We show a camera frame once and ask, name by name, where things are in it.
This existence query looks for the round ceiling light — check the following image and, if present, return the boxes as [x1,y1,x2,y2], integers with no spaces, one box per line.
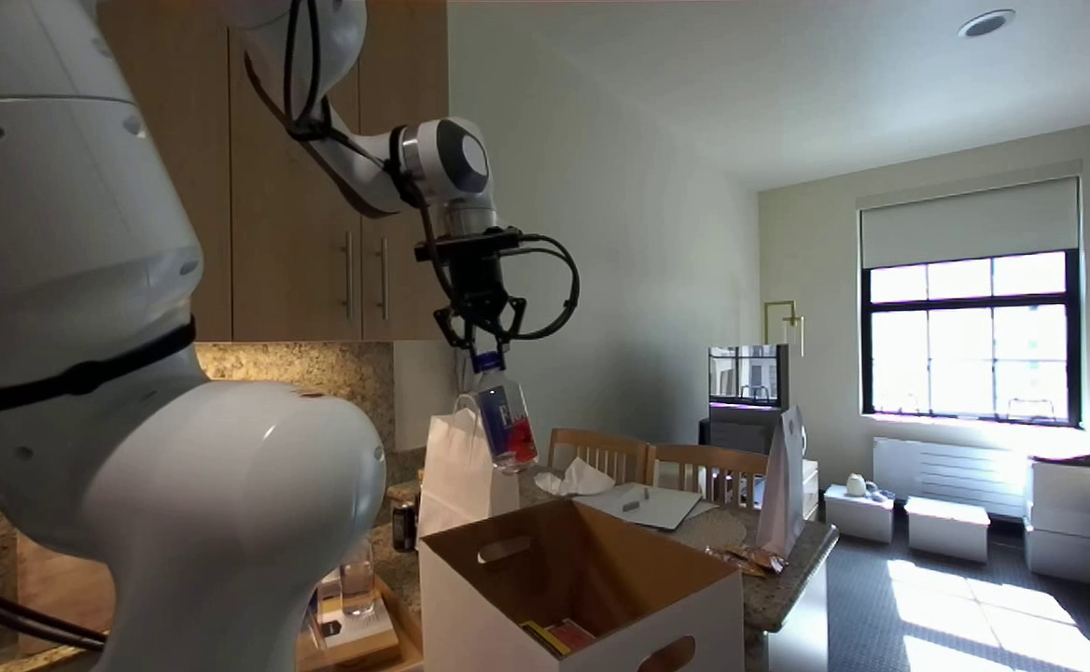
[955,4,1020,40]

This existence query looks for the large open cardboard box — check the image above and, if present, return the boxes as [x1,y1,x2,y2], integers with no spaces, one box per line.
[415,497,745,672]

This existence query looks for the thin metal floor stand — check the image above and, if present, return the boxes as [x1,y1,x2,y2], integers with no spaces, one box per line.
[760,296,810,367]

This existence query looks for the white floor box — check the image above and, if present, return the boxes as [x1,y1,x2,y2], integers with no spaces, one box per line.
[900,492,998,568]
[820,469,900,545]

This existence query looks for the grey notebook with pen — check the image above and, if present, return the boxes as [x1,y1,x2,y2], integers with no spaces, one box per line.
[574,482,705,533]

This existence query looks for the wooden dining table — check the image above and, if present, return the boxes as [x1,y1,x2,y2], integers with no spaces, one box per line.
[642,497,840,639]

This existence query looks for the white paper bag with handles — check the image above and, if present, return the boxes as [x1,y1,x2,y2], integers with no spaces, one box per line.
[415,407,526,543]

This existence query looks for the white radiator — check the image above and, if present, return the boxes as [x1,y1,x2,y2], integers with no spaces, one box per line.
[868,433,1036,519]

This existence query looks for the wooden dining chair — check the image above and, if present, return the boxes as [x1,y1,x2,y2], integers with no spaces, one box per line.
[545,426,650,491]
[645,440,776,507]

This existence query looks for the dark bottle with tan cap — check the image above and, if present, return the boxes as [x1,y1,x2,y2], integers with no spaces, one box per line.
[388,491,420,558]

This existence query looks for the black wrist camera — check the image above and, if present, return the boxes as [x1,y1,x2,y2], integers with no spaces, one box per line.
[415,230,500,267]

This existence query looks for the stack of white boxes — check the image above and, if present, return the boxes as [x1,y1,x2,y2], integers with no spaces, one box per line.
[1021,447,1090,589]

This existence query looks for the white roller blind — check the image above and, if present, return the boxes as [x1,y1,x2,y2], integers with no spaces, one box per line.
[854,174,1086,272]

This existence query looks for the crumpled white tissue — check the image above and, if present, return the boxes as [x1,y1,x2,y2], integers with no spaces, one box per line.
[530,457,618,501]

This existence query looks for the wooden wall cabinets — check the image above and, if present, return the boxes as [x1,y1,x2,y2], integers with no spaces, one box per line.
[92,0,450,349]

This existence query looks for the shallow cardboard bottle tray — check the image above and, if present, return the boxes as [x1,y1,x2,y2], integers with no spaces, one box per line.
[298,563,410,672]

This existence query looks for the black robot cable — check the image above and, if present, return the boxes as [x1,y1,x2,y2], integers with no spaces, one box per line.
[0,0,583,652]

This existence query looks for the black framed window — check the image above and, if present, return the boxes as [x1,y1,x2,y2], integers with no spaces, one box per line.
[859,247,1086,431]

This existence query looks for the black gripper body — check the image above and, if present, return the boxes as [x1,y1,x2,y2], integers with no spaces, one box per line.
[439,254,522,326]

